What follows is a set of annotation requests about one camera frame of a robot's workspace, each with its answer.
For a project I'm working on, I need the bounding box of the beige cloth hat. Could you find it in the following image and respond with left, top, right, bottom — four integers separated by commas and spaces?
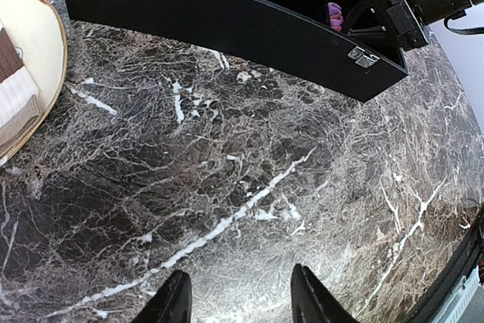
1, 0, 67, 165

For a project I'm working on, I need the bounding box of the beige brown striped sock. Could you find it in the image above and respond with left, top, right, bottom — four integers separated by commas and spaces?
1, 26, 41, 153

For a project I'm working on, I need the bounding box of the white slotted cable duct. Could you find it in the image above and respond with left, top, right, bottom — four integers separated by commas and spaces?
430, 266, 484, 323

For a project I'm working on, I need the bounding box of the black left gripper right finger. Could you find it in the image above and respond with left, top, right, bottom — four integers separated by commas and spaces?
290, 264, 357, 323

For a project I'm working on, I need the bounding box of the black display case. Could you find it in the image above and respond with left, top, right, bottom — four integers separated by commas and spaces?
65, 0, 408, 102

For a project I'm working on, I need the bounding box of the maroon purple striped sock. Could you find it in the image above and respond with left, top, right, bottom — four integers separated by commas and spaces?
327, 2, 344, 32

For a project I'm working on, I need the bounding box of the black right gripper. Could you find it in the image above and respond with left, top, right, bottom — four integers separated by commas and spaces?
343, 0, 429, 51

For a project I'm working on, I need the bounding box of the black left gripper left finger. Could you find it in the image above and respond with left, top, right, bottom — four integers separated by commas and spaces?
132, 270, 192, 323

